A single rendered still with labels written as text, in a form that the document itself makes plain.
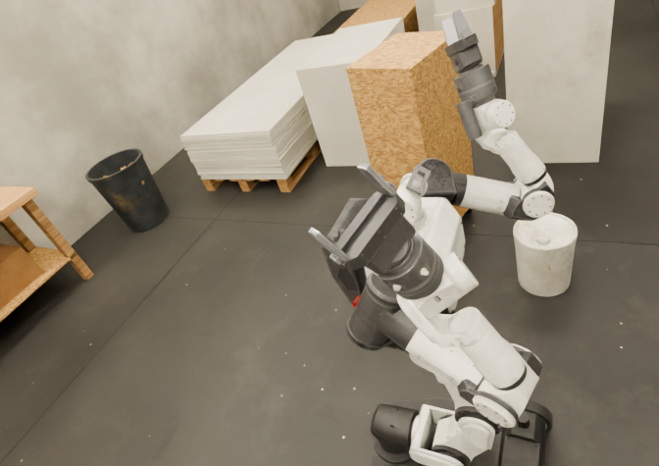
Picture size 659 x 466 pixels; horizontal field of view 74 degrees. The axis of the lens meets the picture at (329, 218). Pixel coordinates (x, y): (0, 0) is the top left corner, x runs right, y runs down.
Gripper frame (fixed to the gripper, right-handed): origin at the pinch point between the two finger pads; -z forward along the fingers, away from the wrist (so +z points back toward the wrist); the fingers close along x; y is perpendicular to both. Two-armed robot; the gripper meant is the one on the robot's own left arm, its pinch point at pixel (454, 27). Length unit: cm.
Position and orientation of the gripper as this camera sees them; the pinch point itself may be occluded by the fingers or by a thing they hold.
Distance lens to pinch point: 119.2
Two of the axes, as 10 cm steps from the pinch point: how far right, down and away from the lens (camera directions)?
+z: 4.1, 8.9, 2.1
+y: -9.1, 3.9, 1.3
